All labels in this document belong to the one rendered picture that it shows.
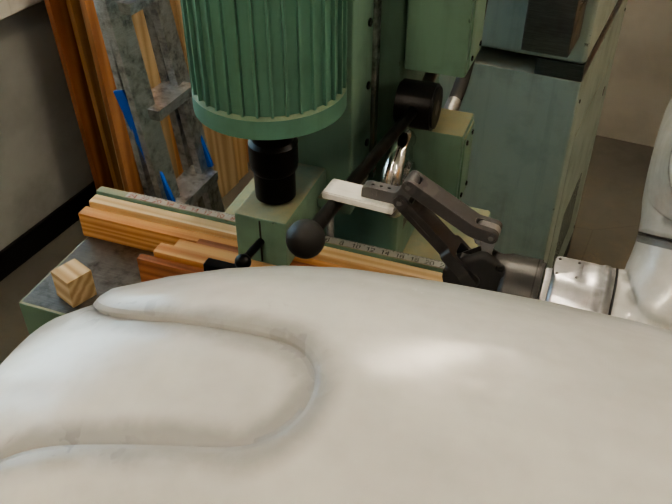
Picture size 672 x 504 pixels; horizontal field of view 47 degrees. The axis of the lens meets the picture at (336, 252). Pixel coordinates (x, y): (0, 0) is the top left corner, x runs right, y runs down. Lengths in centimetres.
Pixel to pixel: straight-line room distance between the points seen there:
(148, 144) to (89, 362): 170
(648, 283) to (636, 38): 255
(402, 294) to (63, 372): 7
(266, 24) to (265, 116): 10
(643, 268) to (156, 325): 58
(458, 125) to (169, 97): 98
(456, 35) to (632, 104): 236
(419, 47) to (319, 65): 22
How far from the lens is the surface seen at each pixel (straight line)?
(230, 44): 80
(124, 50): 179
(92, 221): 116
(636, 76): 327
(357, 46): 96
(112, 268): 112
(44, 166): 269
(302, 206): 97
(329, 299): 16
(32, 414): 16
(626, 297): 71
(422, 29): 100
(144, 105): 184
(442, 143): 104
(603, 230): 282
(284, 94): 82
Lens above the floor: 158
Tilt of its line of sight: 38 degrees down
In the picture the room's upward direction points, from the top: straight up
